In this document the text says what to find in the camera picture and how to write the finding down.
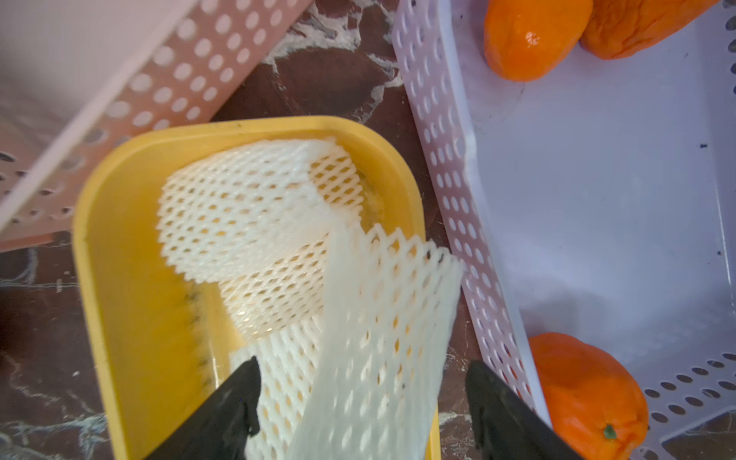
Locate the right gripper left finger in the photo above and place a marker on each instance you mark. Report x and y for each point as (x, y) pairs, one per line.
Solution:
(222, 425)

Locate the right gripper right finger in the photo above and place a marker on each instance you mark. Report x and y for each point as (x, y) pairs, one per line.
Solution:
(504, 427)

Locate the netted orange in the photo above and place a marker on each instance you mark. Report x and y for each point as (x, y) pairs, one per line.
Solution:
(523, 40)
(621, 28)
(594, 403)

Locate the white foam net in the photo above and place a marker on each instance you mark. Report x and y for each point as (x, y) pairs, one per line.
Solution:
(288, 360)
(268, 300)
(240, 211)
(390, 303)

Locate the yellow plastic tub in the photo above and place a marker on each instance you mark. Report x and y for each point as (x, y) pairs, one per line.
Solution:
(160, 343)

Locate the purple perforated basket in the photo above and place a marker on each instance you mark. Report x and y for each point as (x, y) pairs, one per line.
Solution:
(597, 202)

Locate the pink perforated basket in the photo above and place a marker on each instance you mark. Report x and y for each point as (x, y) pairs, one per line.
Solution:
(79, 78)

